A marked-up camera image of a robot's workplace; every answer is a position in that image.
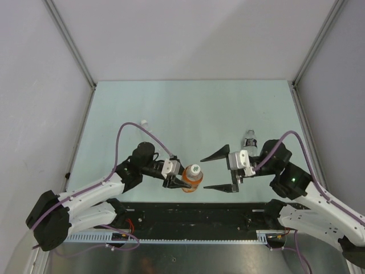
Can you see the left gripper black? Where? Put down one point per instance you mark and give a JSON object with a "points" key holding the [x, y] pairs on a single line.
{"points": [[174, 182]]}

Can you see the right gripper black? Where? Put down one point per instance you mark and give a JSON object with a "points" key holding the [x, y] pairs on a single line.
{"points": [[235, 174]]}

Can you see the orange label bottle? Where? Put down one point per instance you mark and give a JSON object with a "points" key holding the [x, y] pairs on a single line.
{"points": [[194, 181]]}

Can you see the blue label water bottle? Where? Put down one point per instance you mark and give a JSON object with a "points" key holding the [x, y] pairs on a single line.
{"points": [[249, 143]]}

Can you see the clear unlabelled plastic bottle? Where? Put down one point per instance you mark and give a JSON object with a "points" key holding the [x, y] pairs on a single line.
{"points": [[148, 129]]}

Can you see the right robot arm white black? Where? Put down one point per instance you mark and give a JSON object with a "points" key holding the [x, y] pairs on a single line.
{"points": [[324, 216]]}

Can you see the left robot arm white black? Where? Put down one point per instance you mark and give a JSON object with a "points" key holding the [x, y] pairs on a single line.
{"points": [[54, 217]]}

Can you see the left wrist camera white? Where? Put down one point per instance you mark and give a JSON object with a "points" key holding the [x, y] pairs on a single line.
{"points": [[171, 167]]}

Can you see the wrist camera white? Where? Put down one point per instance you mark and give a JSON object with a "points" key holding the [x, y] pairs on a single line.
{"points": [[240, 161], [171, 167]]}

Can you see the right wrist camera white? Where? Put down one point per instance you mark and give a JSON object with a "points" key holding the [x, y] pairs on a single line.
{"points": [[240, 161]]}

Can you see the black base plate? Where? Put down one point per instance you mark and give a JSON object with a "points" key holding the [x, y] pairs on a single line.
{"points": [[197, 220]]}

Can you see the grey slotted cable duct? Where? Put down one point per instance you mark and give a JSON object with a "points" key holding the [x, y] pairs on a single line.
{"points": [[109, 237]]}

